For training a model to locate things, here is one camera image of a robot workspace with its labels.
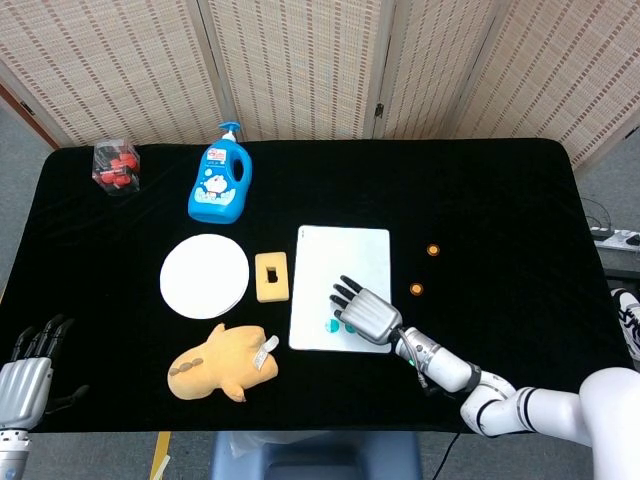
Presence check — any white magnetic board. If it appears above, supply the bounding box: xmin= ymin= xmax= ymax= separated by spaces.
xmin=288 ymin=224 xmax=393 ymax=355

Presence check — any blue detergent bottle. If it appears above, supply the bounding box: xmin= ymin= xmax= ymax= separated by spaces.
xmin=187 ymin=121 xmax=253 ymax=225

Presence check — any yellow sponge with hole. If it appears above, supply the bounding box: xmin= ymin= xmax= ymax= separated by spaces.
xmin=254 ymin=251 xmax=291 ymax=304

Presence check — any woven folding screen panel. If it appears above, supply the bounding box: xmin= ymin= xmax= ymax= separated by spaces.
xmin=372 ymin=0 xmax=509 ymax=141
xmin=0 ymin=0 xmax=236 ymax=149
xmin=452 ymin=0 xmax=640 ymax=171
xmin=197 ymin=0 xmax=399 ymax=142

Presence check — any white black sneaker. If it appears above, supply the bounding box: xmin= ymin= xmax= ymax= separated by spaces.
xmin=609 ymin=287 xmax=640 ymax=374

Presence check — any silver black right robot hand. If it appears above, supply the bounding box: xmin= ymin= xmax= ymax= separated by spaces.
xmin=328 ymin=273 xmax=404 ymax=346

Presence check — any yellow plush toy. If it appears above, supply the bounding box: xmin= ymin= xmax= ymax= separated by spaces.
xmin=166 ymin=322 xmax=280 ymax=404

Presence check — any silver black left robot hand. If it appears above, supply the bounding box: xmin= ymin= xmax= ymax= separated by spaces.
xmin=0 ymin=313 xmax=91 ymax=431

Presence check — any white paper plate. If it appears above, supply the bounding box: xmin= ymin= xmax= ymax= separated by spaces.
xmin=159 ymin=233 xmax=250 ymax=320

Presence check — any clear box with red caps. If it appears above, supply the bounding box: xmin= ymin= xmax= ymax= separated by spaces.
xmin=91 ymin=139 xmax=142 ymax=196

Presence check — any black power cord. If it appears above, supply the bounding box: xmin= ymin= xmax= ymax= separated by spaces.
xmin=582 ymin=197 xmax=614 ymax=234

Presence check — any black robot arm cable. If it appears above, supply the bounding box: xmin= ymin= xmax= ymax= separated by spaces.
xmin=412 ymin=344 xmax=460 ymax=480

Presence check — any black tablecloth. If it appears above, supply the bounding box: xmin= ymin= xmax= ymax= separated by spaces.
xmin=0 ymin=138 xmax=635 ymax=434

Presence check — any white power strip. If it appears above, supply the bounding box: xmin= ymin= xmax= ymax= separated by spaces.
xmin=590 ymin=227 xmax=640 ymax=252

